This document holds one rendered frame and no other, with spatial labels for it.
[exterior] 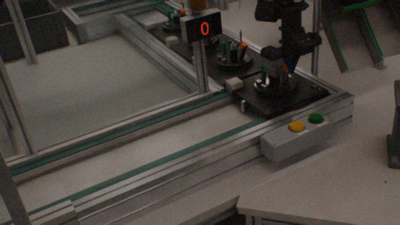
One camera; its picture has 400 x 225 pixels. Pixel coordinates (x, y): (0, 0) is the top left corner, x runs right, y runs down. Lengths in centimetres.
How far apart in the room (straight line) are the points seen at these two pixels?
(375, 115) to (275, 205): 53
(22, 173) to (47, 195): 12
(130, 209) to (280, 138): 45
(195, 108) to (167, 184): 35
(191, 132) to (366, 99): 64
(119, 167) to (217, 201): 30
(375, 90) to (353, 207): 61
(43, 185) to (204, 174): 45
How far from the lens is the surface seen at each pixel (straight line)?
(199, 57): 144
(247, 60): 163
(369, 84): 174
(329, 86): 151
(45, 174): 138
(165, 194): 120
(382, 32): 168
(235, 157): 126
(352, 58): 156
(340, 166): 133
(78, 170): 134
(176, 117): 143
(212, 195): 123
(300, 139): 127
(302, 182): 126
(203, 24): 136
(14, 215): 105
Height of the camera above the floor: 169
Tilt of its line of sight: 32 degrees down
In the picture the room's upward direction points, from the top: 7 degrees counter-clockwise
